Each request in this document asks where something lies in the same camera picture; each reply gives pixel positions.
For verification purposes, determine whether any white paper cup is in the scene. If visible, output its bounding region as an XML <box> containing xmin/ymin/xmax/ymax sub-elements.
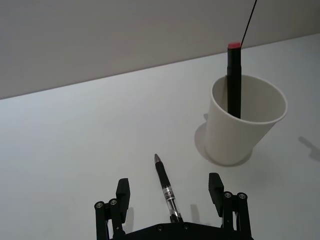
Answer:
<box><xmin>203</xmin><ymin>75</ymin><xmax>288</xmax><ymax>168</ymax></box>

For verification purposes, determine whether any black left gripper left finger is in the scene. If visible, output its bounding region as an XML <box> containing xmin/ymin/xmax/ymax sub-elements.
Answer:
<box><xmin>94</xmin><ymin>178</ymin><xmax>131</xmax><ymax>240</ymax></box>

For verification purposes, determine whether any black marker with red cap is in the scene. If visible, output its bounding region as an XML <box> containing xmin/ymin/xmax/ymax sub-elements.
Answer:
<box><xmin>226</xmin><ymin>41</ymin><xmax>243</xmax><ymax>119</ymax></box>

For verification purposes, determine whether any black ballpoint pen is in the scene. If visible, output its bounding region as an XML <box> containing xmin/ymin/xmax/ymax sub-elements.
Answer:
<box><xmin>154</xmin><ymin>153</ymin><xmax>185</xmax><ymax>224</ymax></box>

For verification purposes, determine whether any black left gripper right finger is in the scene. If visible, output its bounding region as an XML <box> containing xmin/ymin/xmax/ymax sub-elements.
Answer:
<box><xmin>208</xmin><ymin>172</ymin><xmax>253</xmax><ymax>240</ymax></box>

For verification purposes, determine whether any thin black cable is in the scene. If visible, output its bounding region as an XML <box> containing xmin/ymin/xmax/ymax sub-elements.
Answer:
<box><xmin>240</xmin><ymin>0</ymin><xmax>259</xmax><ymax>48</ymax></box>

